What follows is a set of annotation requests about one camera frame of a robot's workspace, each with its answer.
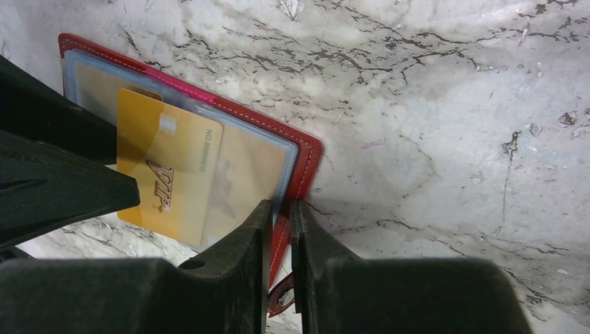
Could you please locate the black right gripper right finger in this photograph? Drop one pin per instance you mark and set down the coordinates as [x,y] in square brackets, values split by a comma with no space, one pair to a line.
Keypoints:
[337,291]

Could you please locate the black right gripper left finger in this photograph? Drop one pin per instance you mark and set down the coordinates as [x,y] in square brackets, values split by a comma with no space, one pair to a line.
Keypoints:
[220,290]

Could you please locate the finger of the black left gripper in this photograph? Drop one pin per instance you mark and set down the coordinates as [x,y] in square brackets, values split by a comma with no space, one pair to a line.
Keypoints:
[44,188]
[32,110]

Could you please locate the red leather card holder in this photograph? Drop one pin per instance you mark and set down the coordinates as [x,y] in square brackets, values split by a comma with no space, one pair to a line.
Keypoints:
[303,151]

